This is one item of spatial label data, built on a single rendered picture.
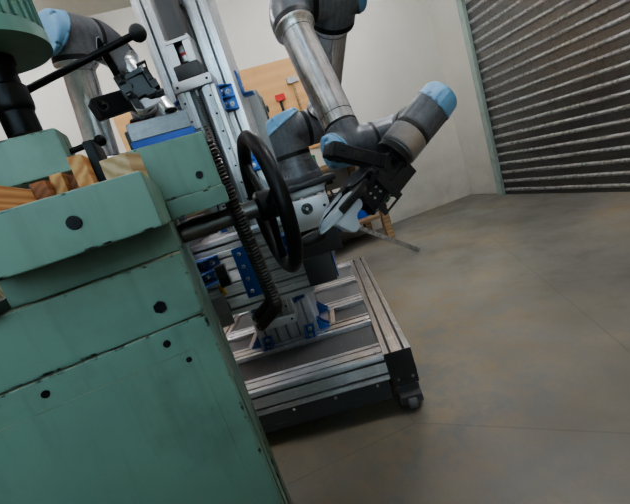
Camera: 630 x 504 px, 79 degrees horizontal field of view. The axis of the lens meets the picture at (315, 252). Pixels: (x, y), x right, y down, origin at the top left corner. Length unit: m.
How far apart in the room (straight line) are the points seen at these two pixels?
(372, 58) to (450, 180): 1.59
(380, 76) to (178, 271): 4.12
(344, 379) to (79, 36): 1.25
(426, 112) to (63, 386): 0.70
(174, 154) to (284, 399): 0.92
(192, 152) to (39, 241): 0.30
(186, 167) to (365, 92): 3.83
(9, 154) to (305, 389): 0.99
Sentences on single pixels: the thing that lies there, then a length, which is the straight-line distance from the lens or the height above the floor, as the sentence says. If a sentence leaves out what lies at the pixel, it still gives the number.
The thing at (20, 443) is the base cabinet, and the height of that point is 0.64.
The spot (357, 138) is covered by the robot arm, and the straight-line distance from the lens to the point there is 0.81.
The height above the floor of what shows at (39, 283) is 0.82.
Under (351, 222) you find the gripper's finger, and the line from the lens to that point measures 0.69.
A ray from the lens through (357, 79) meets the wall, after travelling 4.41.
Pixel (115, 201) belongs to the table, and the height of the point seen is 0.88.
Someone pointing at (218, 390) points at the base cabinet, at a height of 0.60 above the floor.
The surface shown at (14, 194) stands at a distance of 0.60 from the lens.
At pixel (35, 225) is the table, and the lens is 0.45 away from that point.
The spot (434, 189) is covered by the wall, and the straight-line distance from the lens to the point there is 4.65.
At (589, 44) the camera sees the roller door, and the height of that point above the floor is 1.06.
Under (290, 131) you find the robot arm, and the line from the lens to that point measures 1.27.
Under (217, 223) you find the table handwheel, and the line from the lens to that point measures 0.74.
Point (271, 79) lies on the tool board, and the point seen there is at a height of 1.80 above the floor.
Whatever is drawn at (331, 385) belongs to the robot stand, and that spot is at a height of 0.18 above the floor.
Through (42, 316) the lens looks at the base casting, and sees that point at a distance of 0.57.
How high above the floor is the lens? 0.85
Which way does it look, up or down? 12 degrees down
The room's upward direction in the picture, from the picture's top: 18 degrees counter-clockwise
